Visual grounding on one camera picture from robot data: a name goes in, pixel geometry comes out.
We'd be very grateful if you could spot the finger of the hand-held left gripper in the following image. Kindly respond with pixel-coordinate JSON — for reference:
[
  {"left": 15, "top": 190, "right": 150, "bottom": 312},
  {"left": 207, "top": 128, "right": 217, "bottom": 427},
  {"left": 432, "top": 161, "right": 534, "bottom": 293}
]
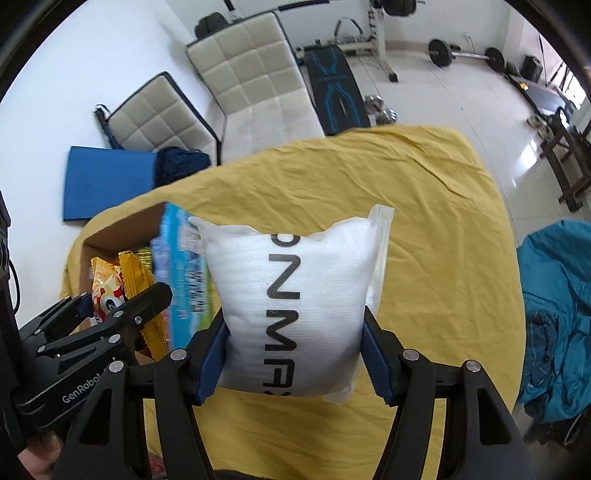
[
  {"left": 18, "top": 293, "right": 95, "bottom": 344},
  {"left": 34, "top": 281, "right": 175, "bottom": 367}
]

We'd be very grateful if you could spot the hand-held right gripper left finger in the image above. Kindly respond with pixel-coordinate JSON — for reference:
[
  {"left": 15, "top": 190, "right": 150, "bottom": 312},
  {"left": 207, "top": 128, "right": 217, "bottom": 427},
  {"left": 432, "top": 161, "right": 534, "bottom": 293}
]
[{"left": 53, "top": 316, "right": 232, "bottom": 480}]

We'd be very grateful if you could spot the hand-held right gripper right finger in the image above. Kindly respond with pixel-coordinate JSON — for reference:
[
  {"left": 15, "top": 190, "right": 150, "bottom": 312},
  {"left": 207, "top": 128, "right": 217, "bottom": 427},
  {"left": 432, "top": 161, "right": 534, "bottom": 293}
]
[{"left": 361, "top": 305, "right": 529, "bottom": 480}]

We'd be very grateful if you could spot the yellow panda snack packet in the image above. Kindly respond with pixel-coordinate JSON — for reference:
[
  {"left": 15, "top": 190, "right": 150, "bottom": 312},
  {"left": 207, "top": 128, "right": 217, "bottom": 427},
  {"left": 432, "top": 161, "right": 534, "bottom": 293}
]
[{"left": 90, "top": 251, "right": 172, "bottom": 361}]

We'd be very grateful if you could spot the cardboard box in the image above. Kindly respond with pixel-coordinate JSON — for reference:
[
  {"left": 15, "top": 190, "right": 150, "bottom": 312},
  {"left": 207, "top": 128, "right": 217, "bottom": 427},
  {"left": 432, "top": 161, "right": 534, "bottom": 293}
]
[{"left": 65, "top": 202, "right": 227, "bottom": 365}]

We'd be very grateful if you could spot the white foam pouch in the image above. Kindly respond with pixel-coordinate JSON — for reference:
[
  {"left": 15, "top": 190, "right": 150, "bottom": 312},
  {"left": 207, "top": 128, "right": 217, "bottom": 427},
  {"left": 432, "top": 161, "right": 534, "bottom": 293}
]
[{"left": 188, "top": 204, "right": 395, "bottom": 407}]

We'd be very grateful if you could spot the person's left hand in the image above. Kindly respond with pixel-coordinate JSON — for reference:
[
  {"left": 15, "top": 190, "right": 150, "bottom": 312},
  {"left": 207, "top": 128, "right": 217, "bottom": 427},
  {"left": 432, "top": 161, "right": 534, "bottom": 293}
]
[{"left": 25, "top": 431, "right": 64, "bottom": 480}]

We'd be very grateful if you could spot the blue foam mat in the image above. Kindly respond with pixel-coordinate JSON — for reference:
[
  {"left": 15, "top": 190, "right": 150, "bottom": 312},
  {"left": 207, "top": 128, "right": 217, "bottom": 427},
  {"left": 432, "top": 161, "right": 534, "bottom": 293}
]
[{"left": 62, "top": 146, "right": 160, "bottom": 223}]

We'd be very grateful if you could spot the dark fleece garment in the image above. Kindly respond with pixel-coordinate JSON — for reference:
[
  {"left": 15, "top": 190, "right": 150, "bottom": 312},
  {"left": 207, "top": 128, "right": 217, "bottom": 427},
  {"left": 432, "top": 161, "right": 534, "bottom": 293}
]
[{"left": 210, "top": 467, "right": 375, "bottom": 480}]

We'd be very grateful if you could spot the dark blue knitted cloth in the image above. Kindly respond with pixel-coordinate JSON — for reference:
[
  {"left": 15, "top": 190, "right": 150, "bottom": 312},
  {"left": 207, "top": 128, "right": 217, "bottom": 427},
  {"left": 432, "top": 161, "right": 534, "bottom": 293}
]
[{"left": 152, "top": 147, "right": 211, "bottom": 190}]

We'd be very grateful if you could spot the yellow tablecloth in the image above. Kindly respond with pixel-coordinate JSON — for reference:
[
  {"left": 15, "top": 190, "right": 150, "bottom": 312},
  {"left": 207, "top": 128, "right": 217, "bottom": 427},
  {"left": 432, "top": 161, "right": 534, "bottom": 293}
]
[{"left": 59, "top": 124, "right": 527, "bottom": 480}]

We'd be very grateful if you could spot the small white quilted chair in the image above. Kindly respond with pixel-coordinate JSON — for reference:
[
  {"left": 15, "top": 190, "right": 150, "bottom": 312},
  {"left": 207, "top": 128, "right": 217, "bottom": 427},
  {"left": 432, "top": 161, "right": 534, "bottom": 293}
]
[{"left": 104, "top": 71, "right": 221, "bottom": 164}]

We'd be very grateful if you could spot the teal blanket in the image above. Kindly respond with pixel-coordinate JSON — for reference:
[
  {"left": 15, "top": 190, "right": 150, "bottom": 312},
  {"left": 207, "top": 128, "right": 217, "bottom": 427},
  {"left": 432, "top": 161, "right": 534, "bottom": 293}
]
[{"left": 515, "top": 219, "right": 591, "bottom": 425}]

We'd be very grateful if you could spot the chrome dumbbell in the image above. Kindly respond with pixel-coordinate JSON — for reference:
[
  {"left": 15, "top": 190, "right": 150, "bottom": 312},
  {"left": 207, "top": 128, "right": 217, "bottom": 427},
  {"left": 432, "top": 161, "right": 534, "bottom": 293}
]
[{"left": 365, "top": 95, "right": 398, "bottom": 126}]

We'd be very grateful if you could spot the large white quilted chair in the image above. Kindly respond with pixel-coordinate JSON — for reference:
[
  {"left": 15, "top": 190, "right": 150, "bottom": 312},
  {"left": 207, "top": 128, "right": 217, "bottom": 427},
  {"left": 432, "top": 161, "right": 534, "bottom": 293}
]
[{"left": 185, "top": 11, "right": 326, "bottom": 164}]

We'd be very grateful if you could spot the dark wooden chair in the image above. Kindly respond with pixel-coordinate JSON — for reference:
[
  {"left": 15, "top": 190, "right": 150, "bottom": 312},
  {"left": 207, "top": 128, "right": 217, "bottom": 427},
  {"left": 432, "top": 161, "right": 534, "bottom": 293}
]
[{"left": 538, "top": 106, "right": 591, "bottom": 213}]

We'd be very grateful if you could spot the black sit-up bench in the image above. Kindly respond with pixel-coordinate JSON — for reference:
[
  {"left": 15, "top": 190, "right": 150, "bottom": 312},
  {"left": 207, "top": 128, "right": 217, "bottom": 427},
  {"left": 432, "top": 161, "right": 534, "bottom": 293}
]
[{"left": 302, "top": 46, "right": 372, "bottom": 136}]

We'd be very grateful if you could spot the black exercise platform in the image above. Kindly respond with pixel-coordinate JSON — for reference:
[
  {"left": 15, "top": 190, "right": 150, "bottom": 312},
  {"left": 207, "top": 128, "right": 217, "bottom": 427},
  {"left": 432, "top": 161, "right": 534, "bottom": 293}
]
[{"left": 522, "top": 82, "right": 571, "bottom": 116}]

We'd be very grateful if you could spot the short barbell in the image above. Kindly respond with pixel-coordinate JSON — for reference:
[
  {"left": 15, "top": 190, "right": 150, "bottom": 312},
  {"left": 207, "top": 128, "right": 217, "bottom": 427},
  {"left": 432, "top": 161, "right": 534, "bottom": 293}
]
[{"left": 427, "top": 38, "right": 505, "bottom": 72}]

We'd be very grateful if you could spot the dark blue folded frame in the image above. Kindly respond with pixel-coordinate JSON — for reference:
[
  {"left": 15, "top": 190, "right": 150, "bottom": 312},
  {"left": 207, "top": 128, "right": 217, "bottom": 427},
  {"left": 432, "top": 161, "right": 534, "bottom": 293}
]
[{"left": 93, "top": 105, "right": 122, "bottom": 149}]

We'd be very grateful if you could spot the grey curved exercise handle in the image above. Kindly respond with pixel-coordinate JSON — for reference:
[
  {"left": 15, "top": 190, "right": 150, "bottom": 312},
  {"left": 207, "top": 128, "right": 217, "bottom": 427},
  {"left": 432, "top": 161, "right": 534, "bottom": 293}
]
[{"left": 332, "top": 17, "right": 365, "bottom": 44}]

